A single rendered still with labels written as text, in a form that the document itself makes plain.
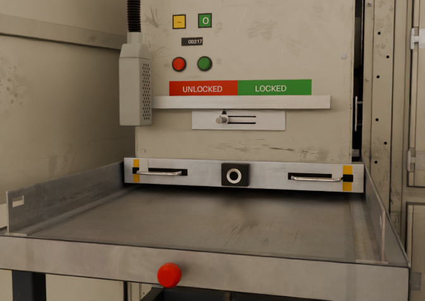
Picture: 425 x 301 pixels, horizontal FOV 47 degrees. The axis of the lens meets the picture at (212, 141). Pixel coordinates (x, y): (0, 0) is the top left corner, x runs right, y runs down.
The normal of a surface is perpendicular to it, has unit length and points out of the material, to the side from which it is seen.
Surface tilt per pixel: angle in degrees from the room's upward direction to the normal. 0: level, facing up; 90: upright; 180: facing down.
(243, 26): 90
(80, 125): 90
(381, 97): 90
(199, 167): 90
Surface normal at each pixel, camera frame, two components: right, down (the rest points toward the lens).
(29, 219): 0.97, 0.02
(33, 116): 0.85, 0.04
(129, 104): -0.25, 0.07
